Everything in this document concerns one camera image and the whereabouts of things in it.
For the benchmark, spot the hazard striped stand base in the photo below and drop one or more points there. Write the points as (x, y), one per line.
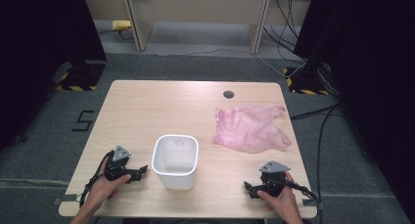
(305, 85)
(81, 77)

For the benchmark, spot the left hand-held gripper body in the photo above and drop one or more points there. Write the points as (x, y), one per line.
(117, 167)

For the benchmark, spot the person's right hand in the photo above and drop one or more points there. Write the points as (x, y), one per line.
(284, 204)

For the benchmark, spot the dark round table grommet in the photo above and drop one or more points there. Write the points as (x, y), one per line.
(228, 94)

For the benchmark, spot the pink plastic bag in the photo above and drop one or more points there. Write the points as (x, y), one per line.
(248, 129)

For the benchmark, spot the black curtain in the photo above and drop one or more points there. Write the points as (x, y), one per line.
(375, 70)
(39, 54)

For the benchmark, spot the white plastic bin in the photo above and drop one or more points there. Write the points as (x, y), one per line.
(175, 175)

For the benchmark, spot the person's left hand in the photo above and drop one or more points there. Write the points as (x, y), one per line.
(101, 191)

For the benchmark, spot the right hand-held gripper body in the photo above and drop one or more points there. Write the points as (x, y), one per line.
(272, 181)

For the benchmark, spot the grey tape strip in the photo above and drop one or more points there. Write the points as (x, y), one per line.
(67, 198)
(312, 203)

